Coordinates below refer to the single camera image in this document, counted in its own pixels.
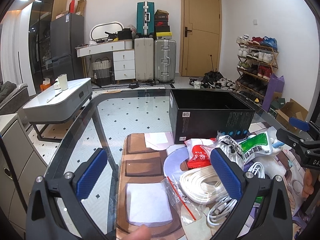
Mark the bagged white adidas shoelaces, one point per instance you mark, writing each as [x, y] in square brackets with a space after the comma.
[231, 149]

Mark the grey sofa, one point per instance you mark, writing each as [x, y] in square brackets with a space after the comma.
[13, 97]

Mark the red balloon packet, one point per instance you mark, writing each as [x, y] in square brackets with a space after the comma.
[197, 156]

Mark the large green medicine bag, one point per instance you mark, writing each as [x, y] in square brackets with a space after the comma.
[256, 146]

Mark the woven laundry basket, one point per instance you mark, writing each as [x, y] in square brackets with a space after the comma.
[101, 71]

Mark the grey side cabinet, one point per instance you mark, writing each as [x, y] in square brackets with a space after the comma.
[27, 165]

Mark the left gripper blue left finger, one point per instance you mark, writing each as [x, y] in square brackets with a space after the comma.
[88, 173]

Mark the beige suitcase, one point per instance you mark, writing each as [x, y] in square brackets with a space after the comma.
[144, 65]

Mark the anime print desk mat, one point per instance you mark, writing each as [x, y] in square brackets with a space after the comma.
[157, 189]

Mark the person's right hand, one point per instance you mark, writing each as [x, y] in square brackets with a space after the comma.
[307, 184]

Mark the silver aluminium suitcase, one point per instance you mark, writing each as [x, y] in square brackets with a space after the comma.
[164, 61]

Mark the white drawer desk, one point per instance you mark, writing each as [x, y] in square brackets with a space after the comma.
[122, 55]

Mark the pile of shoes on floor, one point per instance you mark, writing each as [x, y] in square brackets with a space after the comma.
[213, 80]

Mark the wooden door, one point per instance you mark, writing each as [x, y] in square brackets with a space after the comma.
[201, 33]

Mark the person's left hand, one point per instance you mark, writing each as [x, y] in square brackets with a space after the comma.
[142, 233]

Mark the teal suitcase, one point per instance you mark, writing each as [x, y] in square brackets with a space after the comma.
[145, 19]

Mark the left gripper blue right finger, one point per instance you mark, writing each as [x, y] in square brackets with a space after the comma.
[230, 174]

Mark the grey white coffee table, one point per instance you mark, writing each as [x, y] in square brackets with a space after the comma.
[56, 106]

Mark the black cardboard storage box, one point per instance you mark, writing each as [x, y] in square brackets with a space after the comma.
[202, 114]

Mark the white cup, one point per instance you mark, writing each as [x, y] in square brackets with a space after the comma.
[61, 82]

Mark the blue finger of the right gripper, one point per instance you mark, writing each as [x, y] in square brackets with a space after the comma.
[299, 124]
[288, 138]

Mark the oval white mirror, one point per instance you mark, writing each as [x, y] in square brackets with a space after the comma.
[103, 30]

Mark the purple yoga mat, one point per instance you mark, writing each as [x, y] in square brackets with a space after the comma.
[275, 85]

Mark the white plush toy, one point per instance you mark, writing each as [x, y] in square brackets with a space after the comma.
[276, 146]

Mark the stack of shoe boxes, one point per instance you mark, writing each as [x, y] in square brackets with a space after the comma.
[162, 27]

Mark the black refrigerator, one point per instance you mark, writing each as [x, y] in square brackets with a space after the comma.
[67, 33]

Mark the open cardboard box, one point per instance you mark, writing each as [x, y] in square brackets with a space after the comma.
[291, 109]

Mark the wooden shoe rack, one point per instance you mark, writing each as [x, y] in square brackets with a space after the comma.
[257, 62]

